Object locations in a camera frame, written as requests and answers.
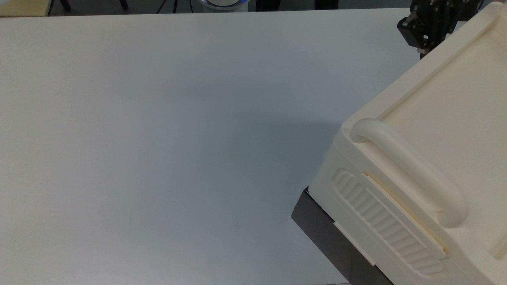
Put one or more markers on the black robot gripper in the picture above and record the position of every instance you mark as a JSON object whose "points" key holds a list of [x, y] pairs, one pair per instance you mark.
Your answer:
{"points": [[439, 18]]}

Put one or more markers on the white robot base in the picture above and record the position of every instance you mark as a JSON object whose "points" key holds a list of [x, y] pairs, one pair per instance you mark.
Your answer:
{"points": [[225, 4]]}

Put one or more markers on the cream plastic cabinet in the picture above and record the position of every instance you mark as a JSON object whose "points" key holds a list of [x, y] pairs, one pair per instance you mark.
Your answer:
{"points": [[447, 118]]}

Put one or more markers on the dark box under cabinet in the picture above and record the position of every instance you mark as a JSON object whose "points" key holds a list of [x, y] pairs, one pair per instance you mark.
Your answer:
{"points": [[328, 233]]}

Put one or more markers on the dark chair leg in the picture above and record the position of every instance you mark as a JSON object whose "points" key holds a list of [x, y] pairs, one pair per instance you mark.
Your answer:
{"points": [[65, 4], [123, 4]]}

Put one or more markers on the yellow wooden table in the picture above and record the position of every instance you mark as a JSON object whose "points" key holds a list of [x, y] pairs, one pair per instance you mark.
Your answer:
{"points": [[21, 7]]}

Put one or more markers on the dark furniture post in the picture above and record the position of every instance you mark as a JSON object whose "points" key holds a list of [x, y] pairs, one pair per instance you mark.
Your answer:
{"points": [[326, 4], [267, 4]]}

